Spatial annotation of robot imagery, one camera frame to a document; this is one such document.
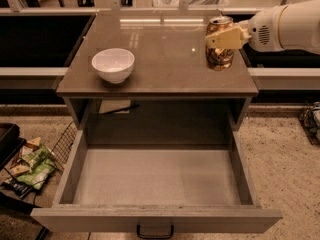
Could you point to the black wire basket left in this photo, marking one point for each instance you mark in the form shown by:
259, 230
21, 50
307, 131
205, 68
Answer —
63, 146

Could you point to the grey cabinet with countertop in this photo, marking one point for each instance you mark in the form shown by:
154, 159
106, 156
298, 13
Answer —
171, 97

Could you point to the open grey top drawer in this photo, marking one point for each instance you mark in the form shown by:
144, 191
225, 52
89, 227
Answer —
197, 190

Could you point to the black tray left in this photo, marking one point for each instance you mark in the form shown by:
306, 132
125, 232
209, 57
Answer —
10, 142

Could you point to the orange soda can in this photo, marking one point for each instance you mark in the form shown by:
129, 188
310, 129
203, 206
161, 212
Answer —
218, 59

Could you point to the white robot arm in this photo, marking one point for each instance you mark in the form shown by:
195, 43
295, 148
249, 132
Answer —
286, 27

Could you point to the black wire basket right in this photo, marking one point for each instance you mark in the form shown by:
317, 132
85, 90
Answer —
310, 121

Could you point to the white ceramic bowl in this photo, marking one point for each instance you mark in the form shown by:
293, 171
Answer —
113, 65

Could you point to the black drawer handle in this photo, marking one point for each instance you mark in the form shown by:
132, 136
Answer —
144, 235

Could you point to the black wire basket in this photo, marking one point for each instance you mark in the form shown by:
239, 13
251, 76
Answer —
310, 121
63, 146

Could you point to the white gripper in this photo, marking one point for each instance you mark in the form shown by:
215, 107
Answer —
263, 29

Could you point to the yellow chip bag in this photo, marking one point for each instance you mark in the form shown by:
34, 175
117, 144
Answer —
34, 143

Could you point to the green snack bag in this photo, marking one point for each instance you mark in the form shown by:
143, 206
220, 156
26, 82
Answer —
41, 165

